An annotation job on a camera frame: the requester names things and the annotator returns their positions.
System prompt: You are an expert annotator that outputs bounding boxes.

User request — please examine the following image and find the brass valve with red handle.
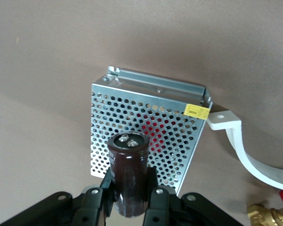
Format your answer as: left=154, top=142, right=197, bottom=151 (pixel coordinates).
left=247, top=190, right=283, bottom=226

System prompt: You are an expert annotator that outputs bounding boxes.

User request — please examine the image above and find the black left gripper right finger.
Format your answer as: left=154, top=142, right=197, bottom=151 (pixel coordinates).
left=143, top=166, right=171, bottom=226

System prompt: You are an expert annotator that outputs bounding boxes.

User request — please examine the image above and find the white curved bracket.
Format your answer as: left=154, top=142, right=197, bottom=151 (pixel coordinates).
left=206, top=103, right=283, bottom=193

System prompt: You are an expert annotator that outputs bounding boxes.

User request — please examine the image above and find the perforated metal power supply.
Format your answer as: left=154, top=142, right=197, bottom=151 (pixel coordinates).
left=89, top=65, right=213, bottom=196

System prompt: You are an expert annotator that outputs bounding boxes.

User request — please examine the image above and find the long dark brown capacitor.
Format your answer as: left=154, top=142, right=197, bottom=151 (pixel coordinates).
left=107, top=131, right=150, bottom=217

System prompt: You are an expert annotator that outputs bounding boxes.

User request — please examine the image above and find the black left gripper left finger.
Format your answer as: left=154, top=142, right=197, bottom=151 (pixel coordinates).
left=72, top=167, right=114, bottom=226

